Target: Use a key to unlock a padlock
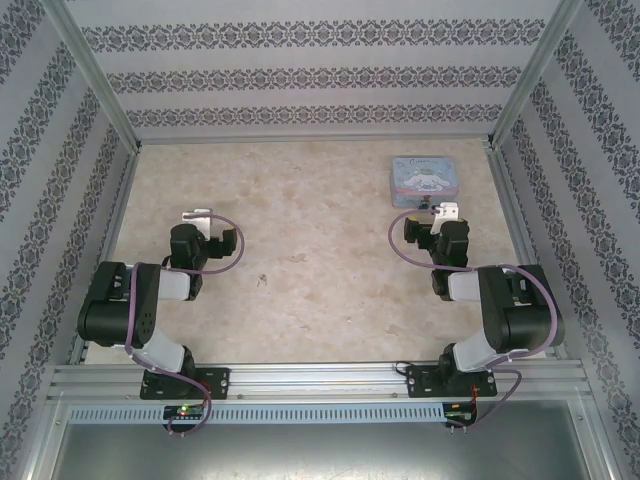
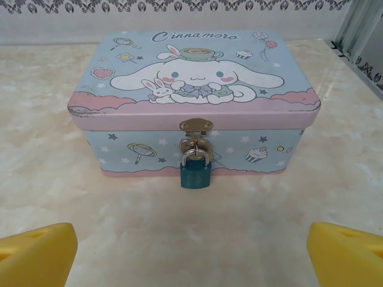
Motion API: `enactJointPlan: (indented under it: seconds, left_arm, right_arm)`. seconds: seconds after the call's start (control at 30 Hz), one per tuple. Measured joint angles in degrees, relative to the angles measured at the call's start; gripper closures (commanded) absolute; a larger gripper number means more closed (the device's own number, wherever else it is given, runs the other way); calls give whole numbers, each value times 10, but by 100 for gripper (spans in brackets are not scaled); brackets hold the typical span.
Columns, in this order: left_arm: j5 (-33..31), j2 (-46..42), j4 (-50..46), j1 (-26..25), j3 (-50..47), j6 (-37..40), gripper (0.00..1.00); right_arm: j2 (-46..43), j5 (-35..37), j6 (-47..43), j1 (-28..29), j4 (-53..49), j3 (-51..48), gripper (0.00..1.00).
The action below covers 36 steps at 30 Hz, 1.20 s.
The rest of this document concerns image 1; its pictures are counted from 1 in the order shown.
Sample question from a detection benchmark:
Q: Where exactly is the aluminium mounting rail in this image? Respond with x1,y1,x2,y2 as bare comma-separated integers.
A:
47,362,594,402

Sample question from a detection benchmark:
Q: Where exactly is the aluminium frame post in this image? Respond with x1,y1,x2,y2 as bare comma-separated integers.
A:
39,0,144,151
487,0,586,149

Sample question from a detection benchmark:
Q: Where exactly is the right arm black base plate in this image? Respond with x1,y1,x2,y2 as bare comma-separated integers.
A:
405,363,499,400

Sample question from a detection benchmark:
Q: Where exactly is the aluminium side rail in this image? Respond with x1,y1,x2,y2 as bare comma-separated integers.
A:
487,144,566,360
67,144,144,366

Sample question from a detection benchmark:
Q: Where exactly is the grey metal sheet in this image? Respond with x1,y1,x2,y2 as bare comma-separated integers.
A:
29,399,619,480

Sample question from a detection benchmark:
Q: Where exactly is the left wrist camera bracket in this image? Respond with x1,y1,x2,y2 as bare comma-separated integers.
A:
180,207,215,237

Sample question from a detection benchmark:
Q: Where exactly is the slotted grey cable duct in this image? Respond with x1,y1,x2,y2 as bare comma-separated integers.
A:
67,402,447,424

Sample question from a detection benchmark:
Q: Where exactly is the cartoon bunny tin box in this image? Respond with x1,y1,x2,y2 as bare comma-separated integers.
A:
389,156,460,210

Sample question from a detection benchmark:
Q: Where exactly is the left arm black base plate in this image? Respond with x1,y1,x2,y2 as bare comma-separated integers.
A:
139,367,232,401

